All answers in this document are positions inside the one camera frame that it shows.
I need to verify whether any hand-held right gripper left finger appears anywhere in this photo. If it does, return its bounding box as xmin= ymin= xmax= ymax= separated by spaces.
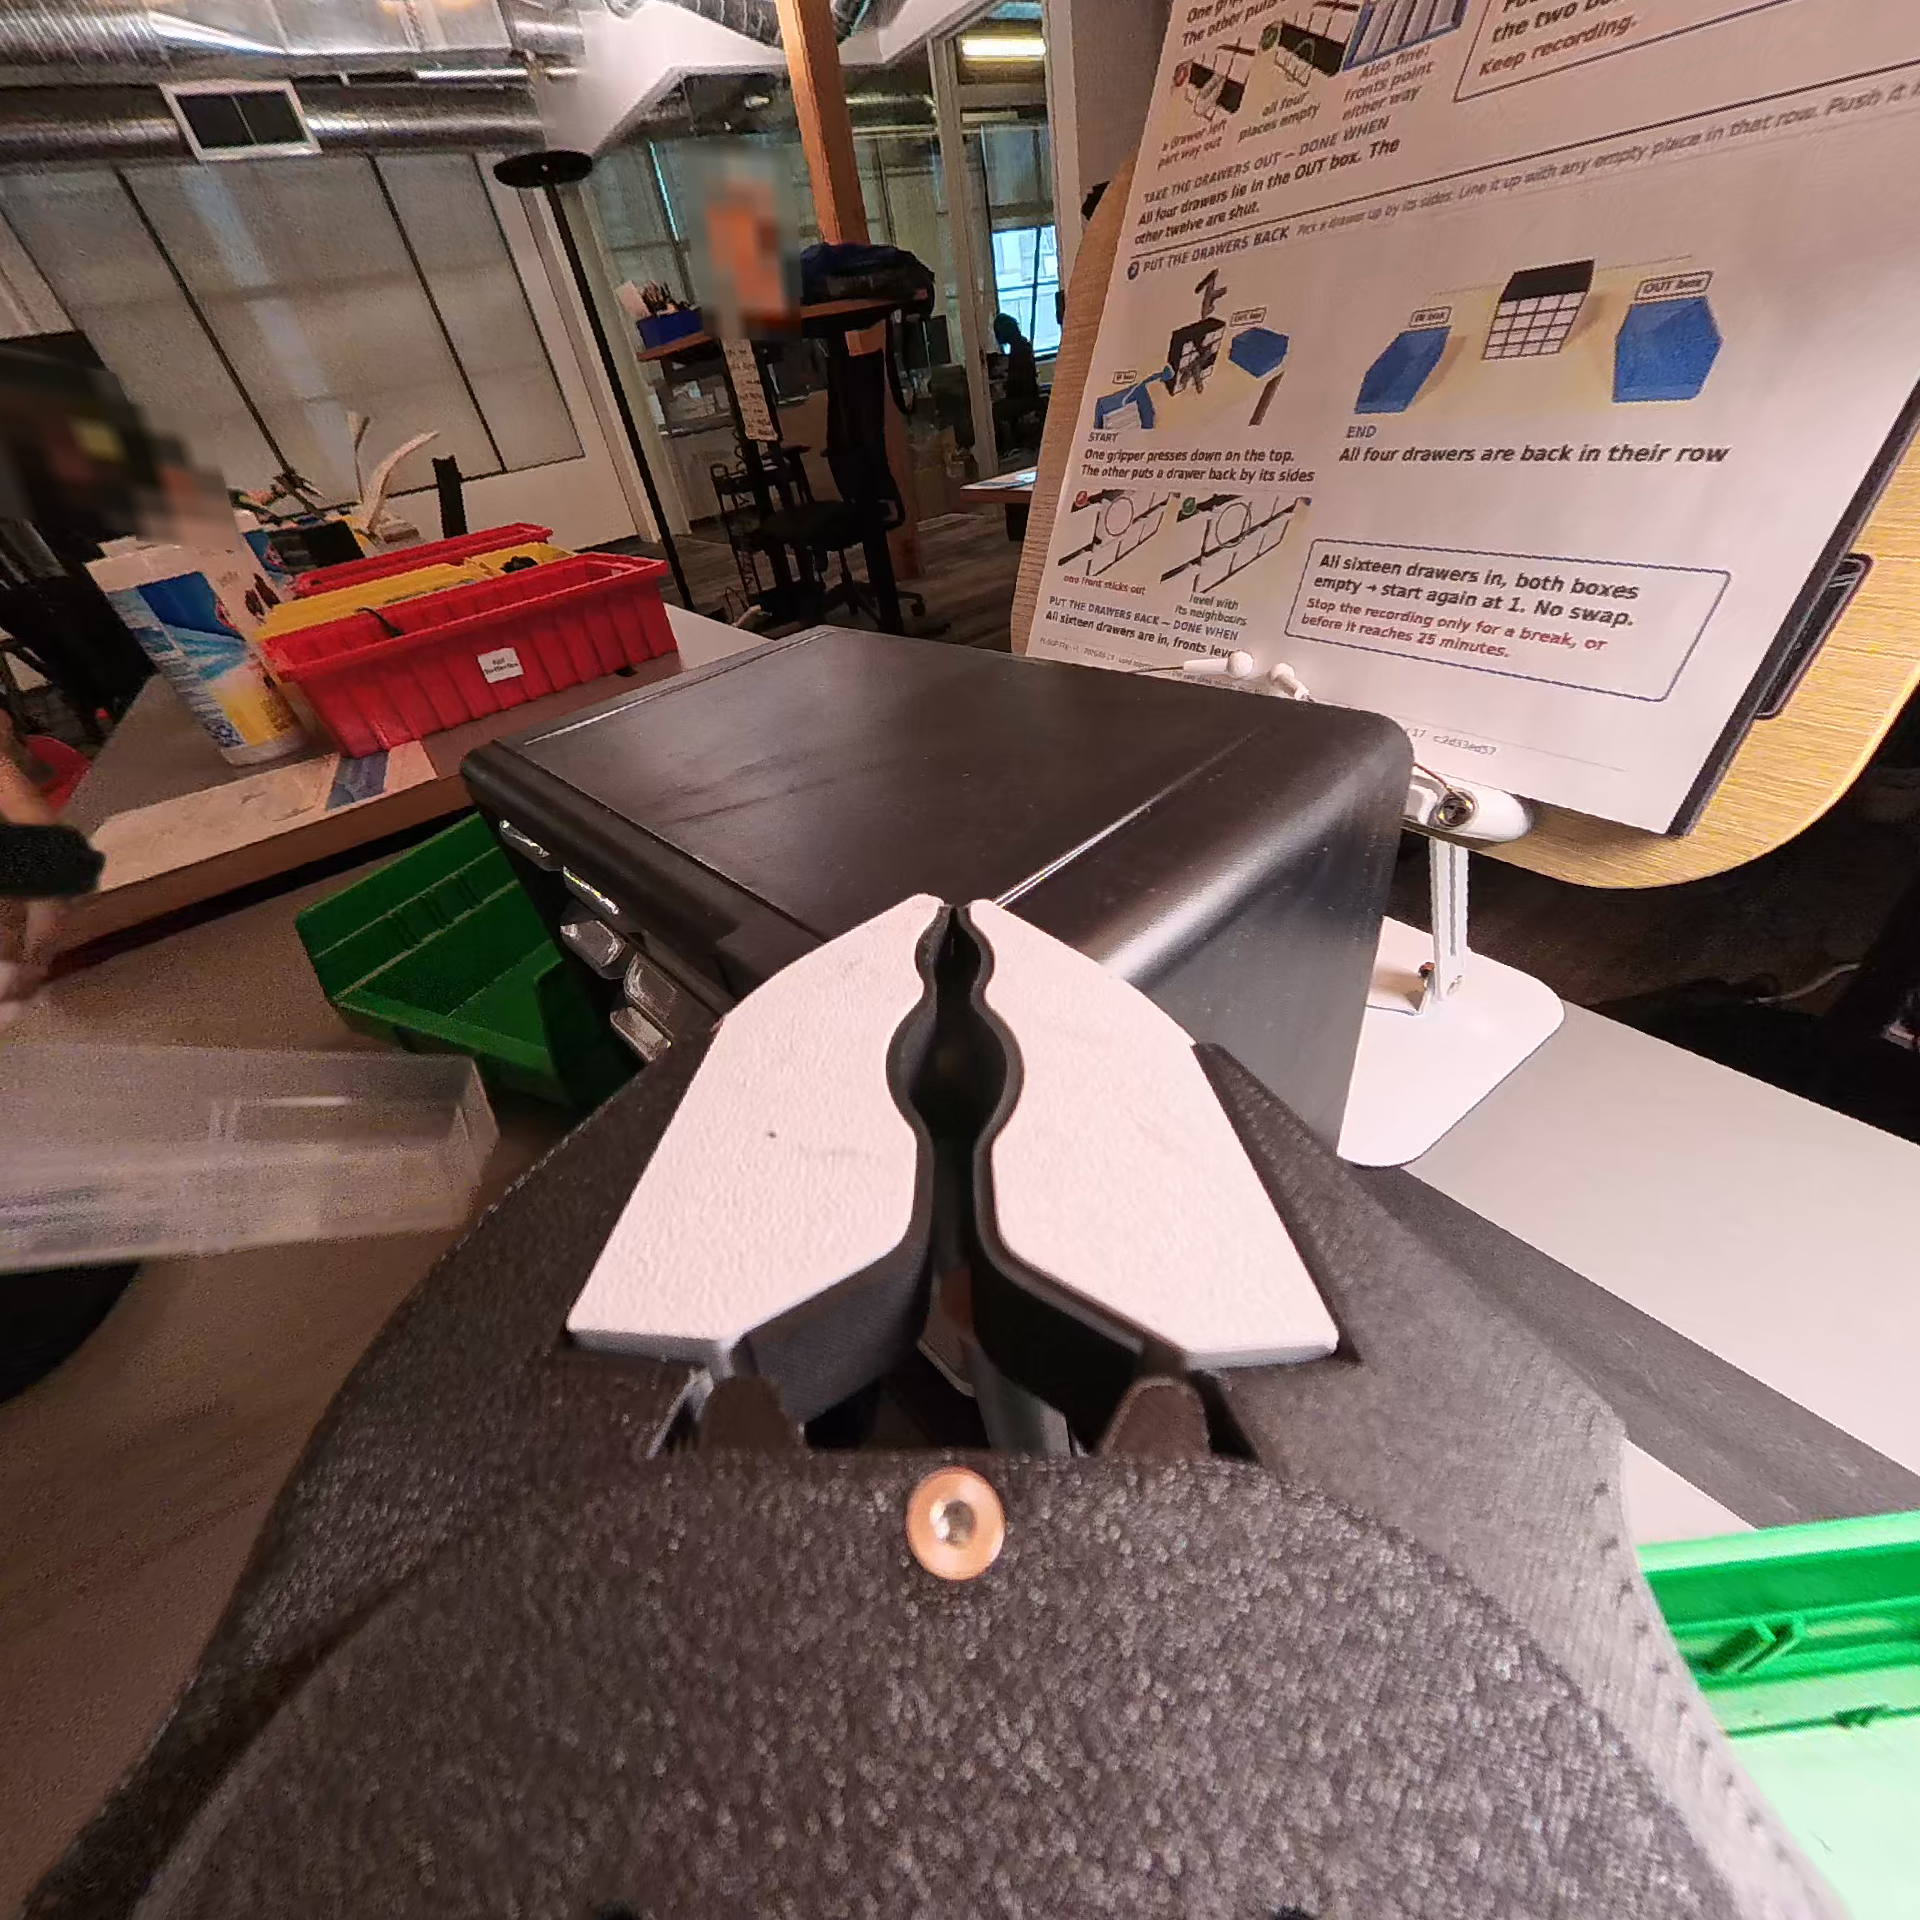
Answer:
xmin=567 ymin=895 xmax=952 ymax=1445

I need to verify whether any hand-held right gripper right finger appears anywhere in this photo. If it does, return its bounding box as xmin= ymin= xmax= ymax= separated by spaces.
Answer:
xmin=953 ymin=895 xmax=1341 ymax=1454

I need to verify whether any clear plastic drawer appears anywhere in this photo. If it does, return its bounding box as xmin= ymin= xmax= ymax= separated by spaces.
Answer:
xmin=0 ymin=1041 xmax=500 ymax=1274

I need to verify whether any green plastic bin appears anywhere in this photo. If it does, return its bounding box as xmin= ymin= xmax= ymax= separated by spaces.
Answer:
xmin=1634 ymin=1510 xmax=1920 ymax=1920
xmin=295 ymin=814 xmax=641 ymax=1109

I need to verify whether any black compartment tray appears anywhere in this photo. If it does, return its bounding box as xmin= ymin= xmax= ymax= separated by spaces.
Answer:
xmin=461 ymin=627 xmax=1416 ymax=1163

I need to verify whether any light grey desk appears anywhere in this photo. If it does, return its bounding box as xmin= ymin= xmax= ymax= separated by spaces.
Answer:
xmin=0 ymin=884 xmax=1920 ymax=1920

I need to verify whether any person's left hand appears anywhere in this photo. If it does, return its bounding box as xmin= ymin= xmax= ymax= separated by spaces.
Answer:
xmin=0 ymin=903 xmax=71 ymax=1031

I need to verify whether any grey side table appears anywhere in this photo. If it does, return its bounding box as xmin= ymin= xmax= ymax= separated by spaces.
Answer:
xmin=0 ymin=599 xmax=775 ymax=963

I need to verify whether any white wipes canister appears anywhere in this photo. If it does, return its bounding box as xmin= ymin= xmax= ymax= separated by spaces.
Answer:
xmin=88 ymin=537 xmax=314 ymax=771

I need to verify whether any grid of small cabinet drawers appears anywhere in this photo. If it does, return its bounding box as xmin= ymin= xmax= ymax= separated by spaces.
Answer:
xmin=492 ymin=814 xmax=683 ymax=1069

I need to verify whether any white metal stand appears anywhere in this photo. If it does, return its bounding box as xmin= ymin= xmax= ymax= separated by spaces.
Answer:
xmin=1178 ymin=655 xmax=1567 ymax=1173

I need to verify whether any blue tape strip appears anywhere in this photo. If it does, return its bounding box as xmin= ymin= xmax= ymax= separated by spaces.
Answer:
xmin=320 ymin=745 xmax=442 ymax=814

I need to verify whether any large red plastic bin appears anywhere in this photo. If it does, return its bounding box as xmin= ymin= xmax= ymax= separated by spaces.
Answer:
xmin=258 ymin=550 xmax=682 ymax=762

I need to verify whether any narrow red plastic bin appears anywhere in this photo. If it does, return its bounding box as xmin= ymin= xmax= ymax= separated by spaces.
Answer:
xmin=289 ymin=518 xmax=555 ymax=599

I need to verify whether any yellow plastic bin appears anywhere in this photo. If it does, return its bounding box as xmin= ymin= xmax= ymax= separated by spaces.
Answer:
xmin=335 ymin=545 xmax=576 ymax=605

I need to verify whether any black office chair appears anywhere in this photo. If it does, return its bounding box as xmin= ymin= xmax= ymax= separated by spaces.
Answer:
xmin=712 ymin=343 xmax=929 ymax=639

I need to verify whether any black floor lamp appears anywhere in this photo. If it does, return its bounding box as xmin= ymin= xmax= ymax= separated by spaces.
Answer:
xmin=492 ymin=148 xmax=703 ymax=611

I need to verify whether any printed instruction sheet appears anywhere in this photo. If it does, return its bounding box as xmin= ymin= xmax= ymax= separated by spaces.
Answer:
xmin=1031 ymin=0 xmax=1920 ymax=837

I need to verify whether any ceiling air vent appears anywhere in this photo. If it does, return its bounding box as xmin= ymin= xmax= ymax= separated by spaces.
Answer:
xmin=161 ymin=79 xmax=320 ymax=162

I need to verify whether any rounded wooden board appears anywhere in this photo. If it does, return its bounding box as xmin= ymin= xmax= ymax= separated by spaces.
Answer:
xmin=1009 ymin=147 xmax=1920 ymax=895

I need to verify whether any silver ceiling duct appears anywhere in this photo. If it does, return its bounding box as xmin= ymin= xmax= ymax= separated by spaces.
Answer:
xmin=0 ymin=0 xmax=591 ymax=170

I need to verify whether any wooden post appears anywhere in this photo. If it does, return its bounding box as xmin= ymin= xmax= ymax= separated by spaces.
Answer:
xmin=775 ymin=0 xmax=923 ymax=590

